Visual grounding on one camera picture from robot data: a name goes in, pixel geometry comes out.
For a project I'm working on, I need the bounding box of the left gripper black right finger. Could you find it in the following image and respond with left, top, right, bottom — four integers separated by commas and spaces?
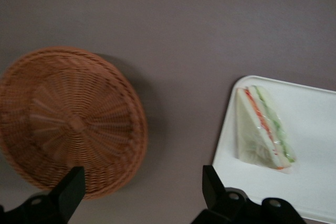
191, 164, 306, 224

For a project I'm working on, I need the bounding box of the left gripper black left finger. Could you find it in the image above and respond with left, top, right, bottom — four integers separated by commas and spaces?
0, 165, 87, 224

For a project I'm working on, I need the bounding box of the triangle sandwich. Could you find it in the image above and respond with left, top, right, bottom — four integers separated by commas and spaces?
235, 84, 297, 171

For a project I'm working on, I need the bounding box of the round brown wicker basket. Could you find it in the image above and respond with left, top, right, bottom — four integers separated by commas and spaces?
0, 46, 149, 200

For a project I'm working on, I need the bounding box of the cream rectangular tray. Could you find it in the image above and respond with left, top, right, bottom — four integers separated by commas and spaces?
212, 74, 336, 222

